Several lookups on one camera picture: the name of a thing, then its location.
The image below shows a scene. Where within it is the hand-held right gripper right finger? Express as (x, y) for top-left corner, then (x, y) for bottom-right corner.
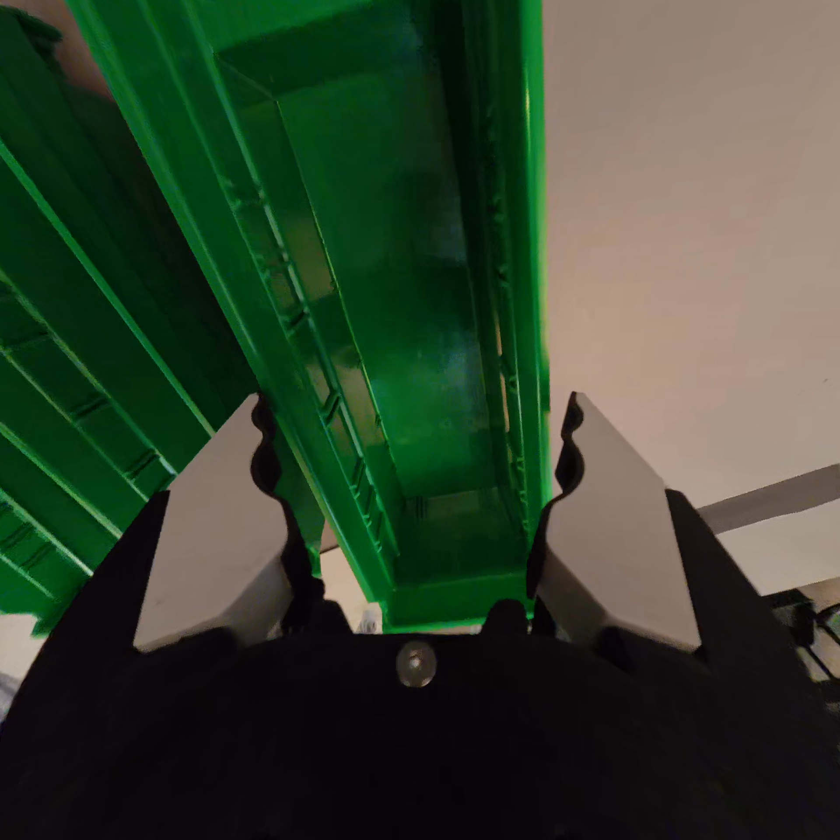
(525, 392), (702, 654)

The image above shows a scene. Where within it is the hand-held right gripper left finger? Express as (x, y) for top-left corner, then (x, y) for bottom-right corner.
(133, 392), (326, 654)

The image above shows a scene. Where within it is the green plastic bin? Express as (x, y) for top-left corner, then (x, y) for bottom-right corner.
(66, 0), (552, 634)
(0, 7), (326, 634)

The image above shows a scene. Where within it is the grey tape strip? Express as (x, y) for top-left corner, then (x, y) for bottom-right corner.
(699, 462), (840, 536)

